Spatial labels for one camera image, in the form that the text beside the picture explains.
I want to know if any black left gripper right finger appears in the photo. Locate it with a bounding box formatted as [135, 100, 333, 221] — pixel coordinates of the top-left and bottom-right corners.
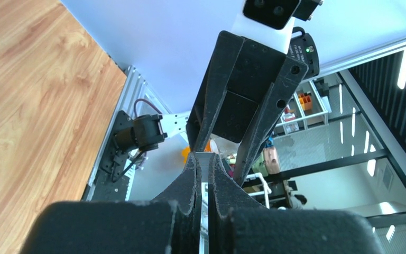
[208, 154, 384, 253]

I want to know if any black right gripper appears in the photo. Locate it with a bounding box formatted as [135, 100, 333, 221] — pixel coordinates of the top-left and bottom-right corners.
[186, 31, 308, 186]

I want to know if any aluminium frame rail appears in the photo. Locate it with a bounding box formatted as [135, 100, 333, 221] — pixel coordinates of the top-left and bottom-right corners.
[82, 65, 154, 202]

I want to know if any long staple strip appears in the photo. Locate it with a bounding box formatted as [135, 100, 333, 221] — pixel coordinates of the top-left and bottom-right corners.
[195, 152, 215, 183]

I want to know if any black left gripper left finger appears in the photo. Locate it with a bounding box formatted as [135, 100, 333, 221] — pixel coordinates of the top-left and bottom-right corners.
[21, 153, 201, 253]

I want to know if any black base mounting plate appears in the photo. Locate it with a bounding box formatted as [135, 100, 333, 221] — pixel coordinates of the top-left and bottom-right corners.
[82, 110, 169, 202]

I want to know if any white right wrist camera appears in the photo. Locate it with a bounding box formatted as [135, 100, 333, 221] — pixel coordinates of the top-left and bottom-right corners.
[230, 0, 324, 54]

